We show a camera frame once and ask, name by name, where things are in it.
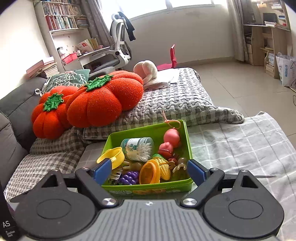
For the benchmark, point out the white bookshelf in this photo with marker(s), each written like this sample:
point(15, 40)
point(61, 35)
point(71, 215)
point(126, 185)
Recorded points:
point(64, 25)

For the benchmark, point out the beige curtain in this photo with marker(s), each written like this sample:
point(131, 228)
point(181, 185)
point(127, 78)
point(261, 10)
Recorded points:
point(236, 16)

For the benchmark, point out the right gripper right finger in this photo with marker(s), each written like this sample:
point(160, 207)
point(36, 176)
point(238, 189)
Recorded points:
point(207, 181)

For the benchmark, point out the grey sofa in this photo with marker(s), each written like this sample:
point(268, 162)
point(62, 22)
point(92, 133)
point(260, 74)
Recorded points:
point(17, 134)

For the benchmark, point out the beige starfish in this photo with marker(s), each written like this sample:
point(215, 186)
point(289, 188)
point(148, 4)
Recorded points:
point(115, 175)

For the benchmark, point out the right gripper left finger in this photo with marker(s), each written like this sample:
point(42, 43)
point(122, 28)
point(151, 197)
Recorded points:
point(91, 181)

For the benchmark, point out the stack of books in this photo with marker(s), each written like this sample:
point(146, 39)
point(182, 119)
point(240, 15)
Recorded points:
point(46, 67)

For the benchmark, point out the pink storage basket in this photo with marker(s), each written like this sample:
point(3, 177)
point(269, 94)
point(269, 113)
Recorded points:
point(69, 58)

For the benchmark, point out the green plastic cookie box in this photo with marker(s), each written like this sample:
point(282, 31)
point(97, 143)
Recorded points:
point(179, 181)

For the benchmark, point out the clear cotton swab jar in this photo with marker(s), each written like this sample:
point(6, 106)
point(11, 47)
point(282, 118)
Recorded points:
point(138, 149)

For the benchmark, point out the amber rubber octopus toy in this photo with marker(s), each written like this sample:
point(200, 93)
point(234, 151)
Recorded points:
point(181, 164)

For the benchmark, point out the toy corn cob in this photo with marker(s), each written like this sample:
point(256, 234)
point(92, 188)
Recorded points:
point(164, 166)

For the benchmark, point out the purple toy grapes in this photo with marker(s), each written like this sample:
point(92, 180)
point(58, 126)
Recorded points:
point(129, 178)

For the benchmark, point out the wooden desk shelf unit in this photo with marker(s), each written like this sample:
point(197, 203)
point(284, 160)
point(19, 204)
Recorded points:
point(266, 32)

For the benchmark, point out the white office chair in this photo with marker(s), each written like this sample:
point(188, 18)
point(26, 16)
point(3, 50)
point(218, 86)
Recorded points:
point(120, 51)

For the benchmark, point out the white paper shopping bag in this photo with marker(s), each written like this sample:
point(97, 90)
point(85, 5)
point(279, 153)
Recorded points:
point(286, 69)

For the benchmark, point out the grey checkered quilt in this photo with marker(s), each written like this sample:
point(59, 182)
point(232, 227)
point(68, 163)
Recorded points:
point(186, 100)

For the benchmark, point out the yellow toy pot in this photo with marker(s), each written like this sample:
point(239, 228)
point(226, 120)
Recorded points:
point(116, 156)

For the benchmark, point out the pink gourd toy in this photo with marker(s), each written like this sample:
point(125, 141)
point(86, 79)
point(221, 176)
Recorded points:
point(171, 141)

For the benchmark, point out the large orange pumpkin cushion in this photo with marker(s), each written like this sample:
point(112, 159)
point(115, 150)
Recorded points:
point(102, 100)

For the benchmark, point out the teal patterned pillow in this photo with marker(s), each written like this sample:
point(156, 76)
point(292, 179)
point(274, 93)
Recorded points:
point(76, 78)

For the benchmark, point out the yellow toy pumpkin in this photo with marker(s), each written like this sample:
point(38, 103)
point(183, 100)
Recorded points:
point(150, 173)

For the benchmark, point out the small orange pumpkin cushion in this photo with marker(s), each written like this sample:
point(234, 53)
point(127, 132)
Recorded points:
point(49, 117)

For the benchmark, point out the pink plush rabbit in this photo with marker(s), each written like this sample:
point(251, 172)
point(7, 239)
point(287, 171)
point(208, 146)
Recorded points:
point(152, 78)

